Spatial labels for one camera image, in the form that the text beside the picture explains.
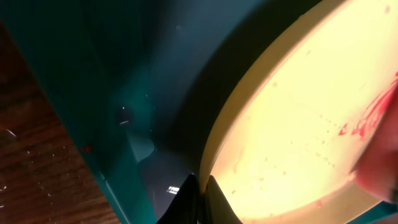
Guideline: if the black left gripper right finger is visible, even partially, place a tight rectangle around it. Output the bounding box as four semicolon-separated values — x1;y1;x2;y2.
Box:
203;175;242;224

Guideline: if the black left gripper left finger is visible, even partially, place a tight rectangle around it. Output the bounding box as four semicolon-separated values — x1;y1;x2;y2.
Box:
157;174;199;224

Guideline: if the yellow plate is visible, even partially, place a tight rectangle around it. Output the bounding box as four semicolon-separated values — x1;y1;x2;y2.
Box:
199;0;397;223

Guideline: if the orange black sponge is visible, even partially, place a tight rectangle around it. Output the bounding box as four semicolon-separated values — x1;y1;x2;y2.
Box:
355;91;397;203

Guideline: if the teal plastic tray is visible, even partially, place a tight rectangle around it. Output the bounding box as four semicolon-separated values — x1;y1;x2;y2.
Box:
1;0;397;223

